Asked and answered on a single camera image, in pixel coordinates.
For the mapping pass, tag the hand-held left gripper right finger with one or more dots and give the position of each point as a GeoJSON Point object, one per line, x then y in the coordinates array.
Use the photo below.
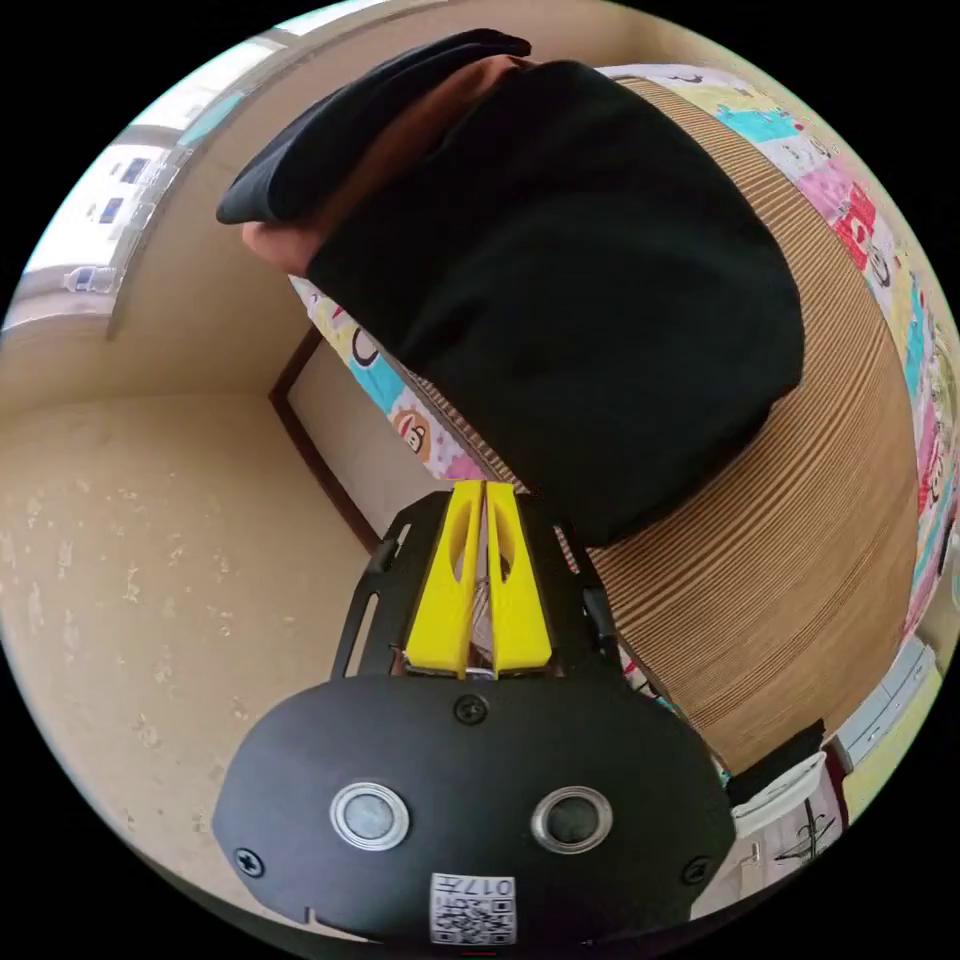
{"type": "Point", "coordinates": [519, 615]}

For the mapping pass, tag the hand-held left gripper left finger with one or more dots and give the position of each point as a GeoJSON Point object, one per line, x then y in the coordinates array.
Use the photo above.
{"type": "Point", "coordinates": [442, 600]}

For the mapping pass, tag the corrugated cardboard board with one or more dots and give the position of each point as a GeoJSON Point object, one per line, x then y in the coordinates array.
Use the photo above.
{"type": "Point", "coordinates": [787, 540]}

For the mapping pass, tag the pile of clothes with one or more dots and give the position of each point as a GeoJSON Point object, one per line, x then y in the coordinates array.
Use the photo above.
{"type": "Point", "coordinates": [570, 300]}

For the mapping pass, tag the grey drawer cabinet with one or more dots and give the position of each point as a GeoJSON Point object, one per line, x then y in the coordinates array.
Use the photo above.
{"type": "Point", "coordinates": [889, 697]}

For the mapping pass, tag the clear plastic bottle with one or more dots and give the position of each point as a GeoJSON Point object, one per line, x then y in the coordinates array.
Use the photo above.
{"type": "Point", "coordinates": [90, 279]}

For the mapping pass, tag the window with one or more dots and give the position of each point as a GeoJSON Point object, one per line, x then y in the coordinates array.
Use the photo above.
{"type": "Point", "coordinates": [150, 157]}

